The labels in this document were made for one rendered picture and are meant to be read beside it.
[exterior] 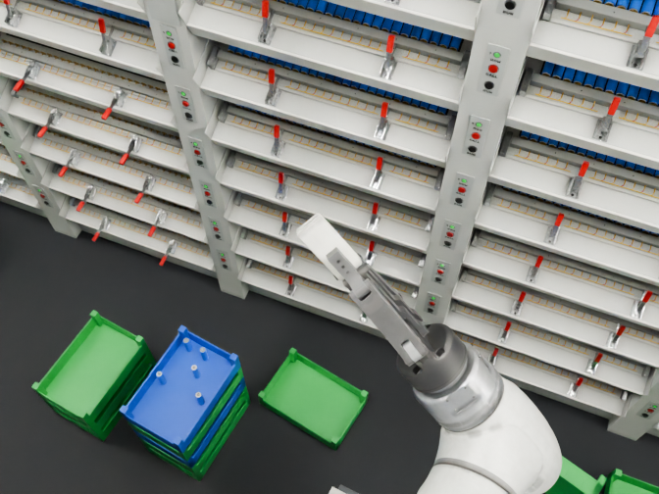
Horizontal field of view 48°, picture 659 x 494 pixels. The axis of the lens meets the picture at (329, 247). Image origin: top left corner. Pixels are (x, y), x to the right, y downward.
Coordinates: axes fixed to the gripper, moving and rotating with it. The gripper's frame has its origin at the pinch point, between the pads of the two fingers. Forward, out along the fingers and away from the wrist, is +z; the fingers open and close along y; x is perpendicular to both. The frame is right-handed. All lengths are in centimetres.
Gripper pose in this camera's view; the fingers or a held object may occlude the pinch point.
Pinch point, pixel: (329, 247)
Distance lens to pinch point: 76.4
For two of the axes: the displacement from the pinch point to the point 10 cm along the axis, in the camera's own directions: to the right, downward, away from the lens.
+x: -7.7, 6.2, 1.6
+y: 1.4, 4.1, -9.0
